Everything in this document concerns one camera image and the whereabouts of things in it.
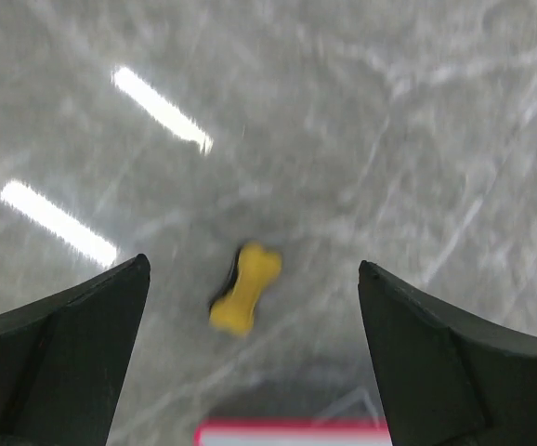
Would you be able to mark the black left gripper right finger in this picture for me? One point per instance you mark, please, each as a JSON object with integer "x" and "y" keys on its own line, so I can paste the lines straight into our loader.
{"x": 446, "y": 376}

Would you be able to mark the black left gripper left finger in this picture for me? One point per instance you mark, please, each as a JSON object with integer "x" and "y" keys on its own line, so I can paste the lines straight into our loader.
{"x": 63, "y": 358}

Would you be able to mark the yellow bone-shaped eraser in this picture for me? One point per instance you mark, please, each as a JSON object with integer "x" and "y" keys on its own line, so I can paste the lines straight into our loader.
{"x": 254, "y": 269}

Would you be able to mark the red-framed whiteboard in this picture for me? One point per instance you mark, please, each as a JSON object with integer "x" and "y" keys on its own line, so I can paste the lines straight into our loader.
{"x": 290, "y": 432}

